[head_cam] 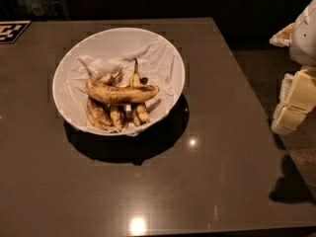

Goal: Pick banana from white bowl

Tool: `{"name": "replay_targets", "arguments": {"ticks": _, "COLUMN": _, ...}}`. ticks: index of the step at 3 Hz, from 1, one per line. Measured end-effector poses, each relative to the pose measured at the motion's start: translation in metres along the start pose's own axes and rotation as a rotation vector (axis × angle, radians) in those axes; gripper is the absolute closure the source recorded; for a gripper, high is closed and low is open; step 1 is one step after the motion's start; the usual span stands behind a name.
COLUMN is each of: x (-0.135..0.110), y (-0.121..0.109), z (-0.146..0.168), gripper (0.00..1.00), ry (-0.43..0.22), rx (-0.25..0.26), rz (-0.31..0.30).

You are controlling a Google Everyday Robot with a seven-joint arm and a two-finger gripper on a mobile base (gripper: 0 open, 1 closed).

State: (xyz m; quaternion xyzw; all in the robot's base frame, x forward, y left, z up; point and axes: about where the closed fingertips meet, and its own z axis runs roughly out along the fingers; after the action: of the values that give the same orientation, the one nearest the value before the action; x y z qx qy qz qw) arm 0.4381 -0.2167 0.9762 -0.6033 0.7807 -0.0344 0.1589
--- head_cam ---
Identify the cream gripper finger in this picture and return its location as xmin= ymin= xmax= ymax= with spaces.
xmin=269 ymin=23 xmax=294 ymax=47
xmin=271 ymin=67 xmax=316 ymax=135

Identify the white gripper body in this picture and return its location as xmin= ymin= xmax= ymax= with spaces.
xmin=289 ymin=0 xmax=316 ymax=66

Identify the large brown-spotted top banana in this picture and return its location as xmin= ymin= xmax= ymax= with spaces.
xmin=85 ymin=79 xmax=160 ymax=105

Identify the upright banana with stem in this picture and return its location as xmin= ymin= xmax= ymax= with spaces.
xmin=130 ymin=59 xmax=149 ymax=126

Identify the white bowl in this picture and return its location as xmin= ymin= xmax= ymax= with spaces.
xmin=52 ymin=28 xmax=185 ymax=136

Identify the small banana behind top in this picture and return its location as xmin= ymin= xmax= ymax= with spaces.
xmin=99 ymin=69 xmax=122 ymax=85

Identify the left lower spotted banana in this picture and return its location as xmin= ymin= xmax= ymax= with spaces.
xmin=87 ymin=98 xmax=112 ymax=130

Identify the white paper liner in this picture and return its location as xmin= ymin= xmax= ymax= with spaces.
xmin=58 ymin=41 xmax=180 ymax=136

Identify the black white fiducial marker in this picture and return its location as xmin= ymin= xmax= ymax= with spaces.
xmin=0 ymin=21 xmax=31 ymax=44

